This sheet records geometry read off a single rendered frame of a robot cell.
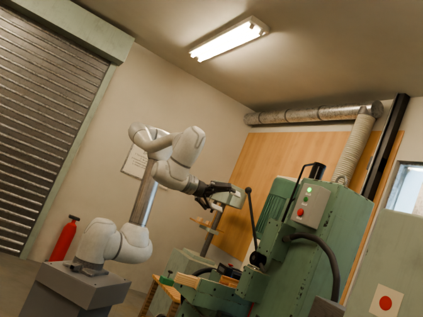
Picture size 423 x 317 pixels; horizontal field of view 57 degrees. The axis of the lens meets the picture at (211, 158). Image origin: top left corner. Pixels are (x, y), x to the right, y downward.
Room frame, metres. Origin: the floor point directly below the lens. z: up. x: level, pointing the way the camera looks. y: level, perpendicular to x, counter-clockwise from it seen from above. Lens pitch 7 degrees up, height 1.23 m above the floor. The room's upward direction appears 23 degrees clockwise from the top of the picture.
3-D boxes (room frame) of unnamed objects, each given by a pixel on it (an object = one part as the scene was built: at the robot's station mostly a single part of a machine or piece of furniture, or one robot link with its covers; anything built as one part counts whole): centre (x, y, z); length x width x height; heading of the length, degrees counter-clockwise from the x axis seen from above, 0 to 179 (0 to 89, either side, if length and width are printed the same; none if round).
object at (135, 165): (4.71, 0.64, 1.48); 0.64 x 0.02 x 0.46; 114
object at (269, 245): (1.61, -0.37, 1.22); 0.09 x 0.08 x 0.15; 27
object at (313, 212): (1.52, -0.43, 1.40); 0.10 x 0.06 x 0.16; 27
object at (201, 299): (1.96, -0.36, 0.87); 0.61 x 0.30 x 0.06; 117
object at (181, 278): (1.81, -0.30, 0.92); 0.55 x 0.02 x 0.04; 117
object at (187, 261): (4.29, -0.32, 0.79); 0.62 x 0.48 x 1.58; 26
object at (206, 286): (1.83, -0.42, 0.93); 0.60 x 0.02 x 0.06; 117
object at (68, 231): (4.40, 1.13, 0.30); 0.19 x 0.18 x 0.60; 24
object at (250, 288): (1.63, -0.35, 1.02); 0.09 x 0.07 x 0.12; 117
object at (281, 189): (1.87, -0.41, 1.35); 0.18 x 0.18 x 0.31
